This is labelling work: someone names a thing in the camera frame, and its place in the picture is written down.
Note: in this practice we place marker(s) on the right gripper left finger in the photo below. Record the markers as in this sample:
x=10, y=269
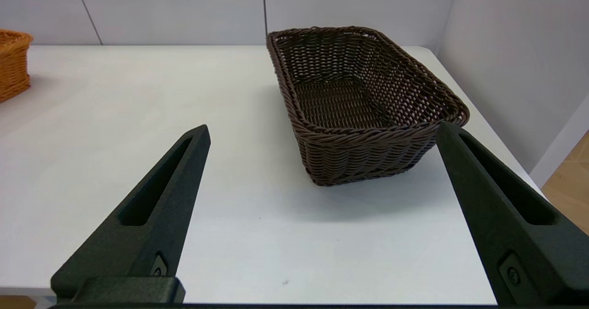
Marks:
x=156, y=226

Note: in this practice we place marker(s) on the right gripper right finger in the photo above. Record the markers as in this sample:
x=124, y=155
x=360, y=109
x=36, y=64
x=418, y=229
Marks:
x=520, y=244

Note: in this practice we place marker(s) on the dark brown wicker basket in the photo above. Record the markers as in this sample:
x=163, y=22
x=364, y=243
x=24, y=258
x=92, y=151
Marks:
x=359, y=157

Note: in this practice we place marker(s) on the orange wicker basket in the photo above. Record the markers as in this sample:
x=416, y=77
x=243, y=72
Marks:
x=11, y=65

